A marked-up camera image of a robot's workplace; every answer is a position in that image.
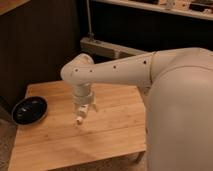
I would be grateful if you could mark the small clear bottle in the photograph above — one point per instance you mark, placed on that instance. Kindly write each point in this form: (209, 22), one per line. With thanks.
(83, 114)

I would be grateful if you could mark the grey metal beam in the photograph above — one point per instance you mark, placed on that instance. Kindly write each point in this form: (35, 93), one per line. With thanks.
(105, 49)

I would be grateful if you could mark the metal vertical pole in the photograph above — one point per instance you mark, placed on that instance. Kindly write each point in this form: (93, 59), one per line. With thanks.
(90, 31)

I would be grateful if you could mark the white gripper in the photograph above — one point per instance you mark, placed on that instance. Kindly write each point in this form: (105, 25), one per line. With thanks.
(83, 100)

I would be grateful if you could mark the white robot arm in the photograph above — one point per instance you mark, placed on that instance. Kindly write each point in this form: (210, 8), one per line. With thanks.
(178, 87)

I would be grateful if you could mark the wooden table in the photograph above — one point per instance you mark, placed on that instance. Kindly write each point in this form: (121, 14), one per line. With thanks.
(116, 127)

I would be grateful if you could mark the upper shelf board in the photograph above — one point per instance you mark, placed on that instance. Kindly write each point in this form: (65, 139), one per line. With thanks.
(157, 8)

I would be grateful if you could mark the black ceramic bowl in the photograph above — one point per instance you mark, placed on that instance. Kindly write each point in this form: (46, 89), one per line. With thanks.
(29, 110)

